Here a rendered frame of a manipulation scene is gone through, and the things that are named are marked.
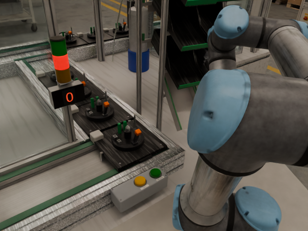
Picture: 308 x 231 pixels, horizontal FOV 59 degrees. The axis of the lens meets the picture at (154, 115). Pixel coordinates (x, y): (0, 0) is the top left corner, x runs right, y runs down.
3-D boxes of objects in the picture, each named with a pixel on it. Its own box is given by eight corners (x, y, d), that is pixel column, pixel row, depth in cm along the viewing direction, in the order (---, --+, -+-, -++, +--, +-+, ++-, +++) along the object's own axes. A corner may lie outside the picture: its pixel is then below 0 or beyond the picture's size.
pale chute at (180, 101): (201, 124, 126) (206, 122, 122) (177, 131, 121) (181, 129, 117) (182, 68, 129) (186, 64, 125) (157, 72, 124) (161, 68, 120)
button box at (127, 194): (167, 186, 106) (168, 175, 102) (120, 213, 95) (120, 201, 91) (156, 175, 110) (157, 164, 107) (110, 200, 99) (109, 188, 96)
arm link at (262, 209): (273, 259, 69) (293, 227, 61) (219, 249, 70) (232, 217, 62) (265, 217, 79) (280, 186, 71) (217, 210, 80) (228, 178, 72)
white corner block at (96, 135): (104, 141, 119) (103, 134, 117) (95, 145, 117) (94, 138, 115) (99, 136, 122) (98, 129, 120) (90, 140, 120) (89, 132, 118)
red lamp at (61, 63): (71, 68, 96) (69, 54, 93) (57, 71, 93) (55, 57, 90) (66, 63, 99) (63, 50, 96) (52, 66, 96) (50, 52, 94)
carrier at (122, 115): (134, 120, 133) (134, 98, 126) (88, 138, 121) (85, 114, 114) (109, 100, 149) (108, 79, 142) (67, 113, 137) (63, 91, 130)
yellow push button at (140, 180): (147, 184, 99) (147, 180, 98) (138, 189, 97) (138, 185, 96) (141, 178, 102) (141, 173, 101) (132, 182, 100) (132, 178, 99)
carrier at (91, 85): (109, 99, 149) (107, 79, 142) (67, 113, 137) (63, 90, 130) (89, 82, 165) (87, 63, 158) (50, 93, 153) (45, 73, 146)
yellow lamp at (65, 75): (73, 80, 99) (71, 68, 96) (60, 84, 96) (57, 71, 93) (68, 75, 102) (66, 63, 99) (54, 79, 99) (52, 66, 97)
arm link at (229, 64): (230, 57, 73) (202, 63, 77) (232, 73, 72) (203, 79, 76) (239, 65, 79) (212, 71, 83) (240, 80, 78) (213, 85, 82)
